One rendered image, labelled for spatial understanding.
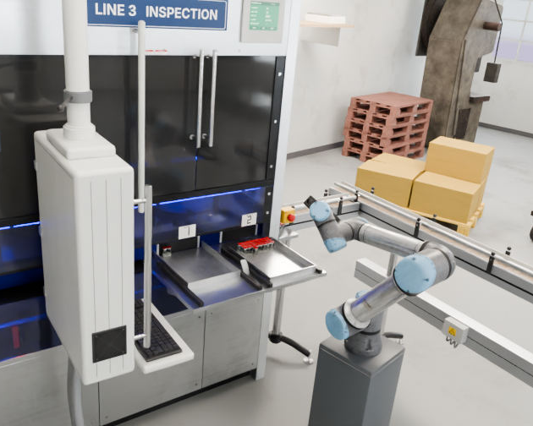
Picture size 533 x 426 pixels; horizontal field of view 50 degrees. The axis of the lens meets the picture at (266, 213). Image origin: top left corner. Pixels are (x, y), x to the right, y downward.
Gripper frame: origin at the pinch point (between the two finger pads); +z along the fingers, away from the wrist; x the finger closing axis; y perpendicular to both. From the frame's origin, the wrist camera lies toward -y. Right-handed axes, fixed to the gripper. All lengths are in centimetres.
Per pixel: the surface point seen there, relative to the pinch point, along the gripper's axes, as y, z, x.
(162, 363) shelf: 2, -43, -78
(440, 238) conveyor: 40, 71, 34
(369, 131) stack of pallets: -121, 503, 123
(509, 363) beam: 104, 63, 12
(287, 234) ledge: -17, 55, -21
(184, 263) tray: -32, 7, -60
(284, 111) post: -52, 15, 22
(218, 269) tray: -19, 8, -50
